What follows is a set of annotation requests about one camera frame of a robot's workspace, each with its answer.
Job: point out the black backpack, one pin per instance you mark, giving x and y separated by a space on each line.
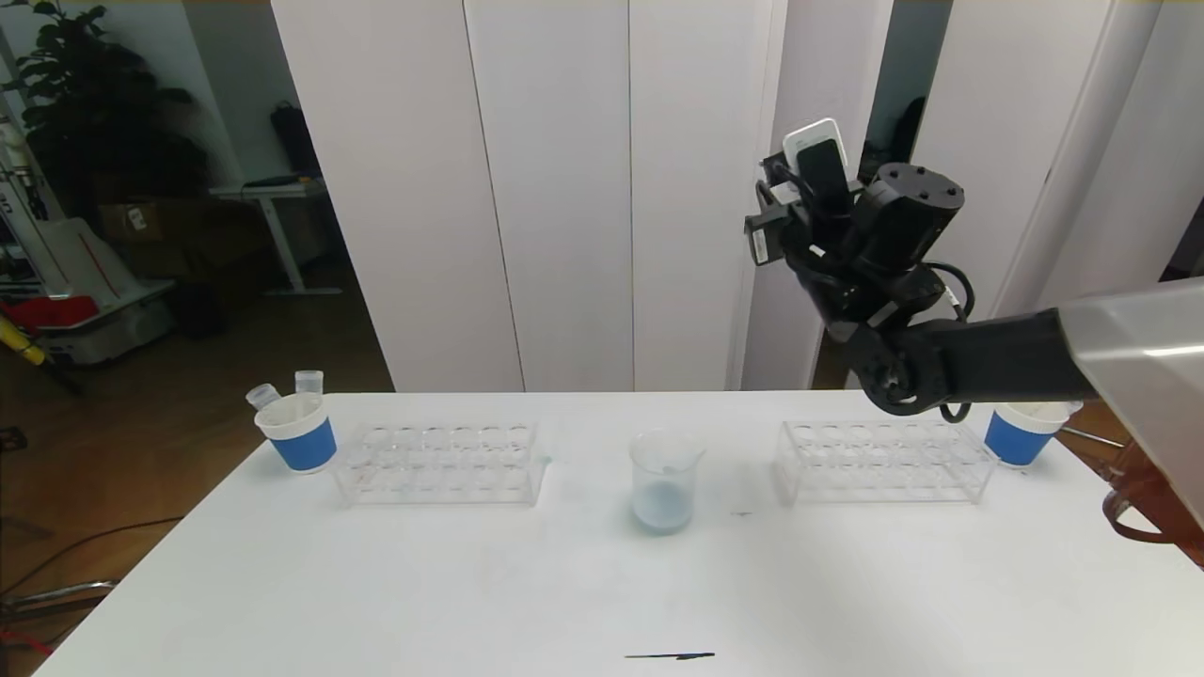
296 141

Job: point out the white equipment base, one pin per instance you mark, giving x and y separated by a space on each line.
113 331

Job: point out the grey metal bar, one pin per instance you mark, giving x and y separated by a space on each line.
66 592

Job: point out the brown wooden stand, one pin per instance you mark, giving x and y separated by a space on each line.
1119 451

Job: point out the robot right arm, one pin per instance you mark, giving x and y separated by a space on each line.
1035 348

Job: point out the white three-panel folding screen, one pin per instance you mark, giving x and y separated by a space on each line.
555 188

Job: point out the test tube with red pigment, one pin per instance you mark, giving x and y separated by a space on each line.
309 383

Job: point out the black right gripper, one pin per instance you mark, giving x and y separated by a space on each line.
761 241

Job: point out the yellow tool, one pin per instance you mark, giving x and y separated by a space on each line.
21 346

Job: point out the white standing desk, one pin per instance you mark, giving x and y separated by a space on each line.
273 193

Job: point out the white partition panel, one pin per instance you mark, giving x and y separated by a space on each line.
988 94
1148 141
809 94

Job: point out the cardboard box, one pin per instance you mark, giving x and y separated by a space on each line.
141 224

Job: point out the white leaning board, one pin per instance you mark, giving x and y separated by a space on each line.
80 261

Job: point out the dark green potted plant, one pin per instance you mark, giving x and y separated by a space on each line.
94 103

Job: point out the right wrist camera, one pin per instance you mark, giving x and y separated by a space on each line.
818 155

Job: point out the clear acrylic test tube rack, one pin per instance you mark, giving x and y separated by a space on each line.
451 465
865 465

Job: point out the test tube with blue pigment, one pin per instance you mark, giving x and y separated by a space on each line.
263 396

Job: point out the clear glass beaker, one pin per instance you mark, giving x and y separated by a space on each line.
663 508

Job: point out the white paper cup blue sleeve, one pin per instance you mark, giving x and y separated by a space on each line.
301 444
1016 442

